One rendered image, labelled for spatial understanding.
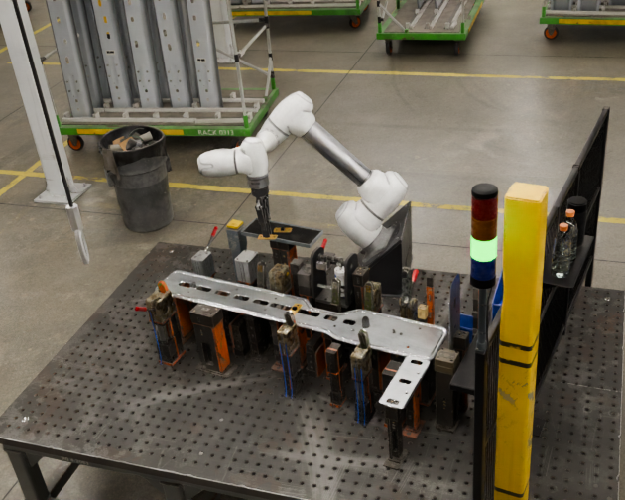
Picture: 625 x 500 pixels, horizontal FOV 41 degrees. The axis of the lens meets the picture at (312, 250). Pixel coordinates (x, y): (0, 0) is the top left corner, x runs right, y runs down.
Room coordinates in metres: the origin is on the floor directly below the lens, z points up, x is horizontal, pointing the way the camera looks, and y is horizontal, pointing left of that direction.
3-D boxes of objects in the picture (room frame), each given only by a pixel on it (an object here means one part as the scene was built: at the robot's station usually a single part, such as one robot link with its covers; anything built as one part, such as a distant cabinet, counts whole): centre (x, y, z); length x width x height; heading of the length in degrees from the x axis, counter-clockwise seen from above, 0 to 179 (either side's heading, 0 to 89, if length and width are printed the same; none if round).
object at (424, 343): (2.94, 0.13, 1.00); 1.38 x 0.22 x 0.02; 60
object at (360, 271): (3.01, -0.20, 0.91); 0.07 x 0.05 x 0.42; 150
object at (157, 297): (3.07, 0.71, 0.88); 0.15 x 0.11 x 0.36; 150
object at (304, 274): (3.12, 0.03, 0.89); 0.13 x 0.11 x 0.38; 150
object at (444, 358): (2.45, -0.47, 0.88); 0.08 x 0.08 x 0.36; 60
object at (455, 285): (2.55, -0.52, 1.17); 0.12 x 0.01 x 0.34; 150
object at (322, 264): (3.06, -0.09, 0.94); 0.18 x 0.13 x 0.49; 60
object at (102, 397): (2.95, 0.00, 0.68); 2.56 x 1.61 x 0.04; 68
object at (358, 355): (2.55, -0.14, 0.87); 0.12 x 0.09 x 0.35; 150
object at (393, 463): (2.29, -0.24, 0.84); 0.11 x 0.06 x 0.29; 150
